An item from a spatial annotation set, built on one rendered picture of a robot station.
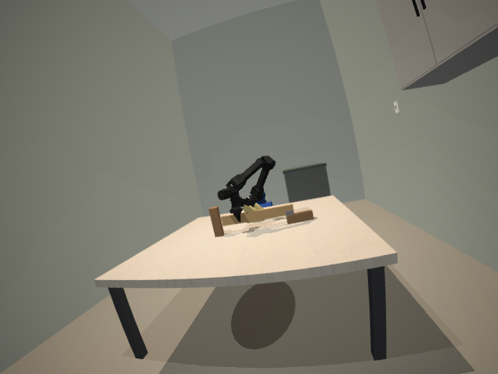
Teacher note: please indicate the long tan wooden rail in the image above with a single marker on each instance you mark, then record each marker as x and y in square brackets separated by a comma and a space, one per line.
[257, 215]

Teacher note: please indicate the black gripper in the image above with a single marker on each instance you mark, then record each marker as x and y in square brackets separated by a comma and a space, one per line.
[236, 207]

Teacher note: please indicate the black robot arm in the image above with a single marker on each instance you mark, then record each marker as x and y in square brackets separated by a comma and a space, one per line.
[267, 163]

